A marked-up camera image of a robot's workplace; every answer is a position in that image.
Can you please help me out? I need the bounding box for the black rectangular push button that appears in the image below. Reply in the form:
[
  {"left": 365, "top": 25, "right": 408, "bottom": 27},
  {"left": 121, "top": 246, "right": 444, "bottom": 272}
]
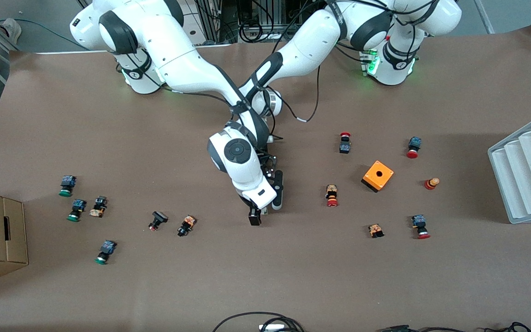
[{"left": 148, "top": 211, "right": 169, "bottom": 232}]

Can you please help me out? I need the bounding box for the green mushroom push button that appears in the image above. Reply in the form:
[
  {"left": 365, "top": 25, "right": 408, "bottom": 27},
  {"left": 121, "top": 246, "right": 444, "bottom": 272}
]
[
  {"left": 94, "top": 240, "right": 118, "bottom": 266},
  {"left": 59, "top": 175, "right": 77, "bottom": 198},
  {"left": 66, "top": 199, "right": 87, "bottom": 223}
]

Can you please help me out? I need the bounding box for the grey ridged tray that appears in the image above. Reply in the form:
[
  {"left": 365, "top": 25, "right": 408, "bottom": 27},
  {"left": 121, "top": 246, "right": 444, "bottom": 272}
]
[{"left": 487, "top": 109, "right": 531, "bottom": 225}]

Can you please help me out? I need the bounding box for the white sneaker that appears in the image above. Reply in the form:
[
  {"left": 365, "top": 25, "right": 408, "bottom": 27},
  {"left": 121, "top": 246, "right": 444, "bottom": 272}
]
[{"left": 0, "top": 18, "right": 23, "bottom": 45}]

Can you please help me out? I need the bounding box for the black selector switch orange block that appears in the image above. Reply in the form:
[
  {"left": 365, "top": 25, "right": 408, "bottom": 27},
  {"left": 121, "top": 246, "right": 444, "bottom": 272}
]
[
  {"left": 89, "top": 196, "right": 108, "bottom": 218},
  {"left": 177, "top": 214, "right": 197, "bottom": 237}
]

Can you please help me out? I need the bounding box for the plain black arm cable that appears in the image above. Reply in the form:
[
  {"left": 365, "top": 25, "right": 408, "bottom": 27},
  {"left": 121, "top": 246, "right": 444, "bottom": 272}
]
[{"left": 162, "top": 85, "right": 234, "bottom": 109}]

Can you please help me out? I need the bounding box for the orange button enclosure box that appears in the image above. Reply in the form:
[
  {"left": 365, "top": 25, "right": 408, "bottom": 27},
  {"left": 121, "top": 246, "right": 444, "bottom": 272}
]
[{"left": 361, "top": 160, "right": 395, "bottom": 193}]

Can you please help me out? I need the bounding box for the black looped cable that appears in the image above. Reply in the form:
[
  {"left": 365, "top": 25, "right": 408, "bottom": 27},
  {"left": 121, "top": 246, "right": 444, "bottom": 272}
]
[{"left": 212, "top": 312, "right": 306, "bottom": 332}]

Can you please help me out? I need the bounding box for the black equipment rack with cables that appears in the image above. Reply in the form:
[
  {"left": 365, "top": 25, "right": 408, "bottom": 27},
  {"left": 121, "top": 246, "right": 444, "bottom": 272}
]
[{"left": 187, "top": 0, "right": 340, "bottom": 45}]

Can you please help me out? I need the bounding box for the black cable run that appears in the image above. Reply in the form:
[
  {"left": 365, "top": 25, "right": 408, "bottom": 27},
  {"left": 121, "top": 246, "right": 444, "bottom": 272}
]
[{"left": 376, "top": 321, "right": 531, "bottom": 332}]

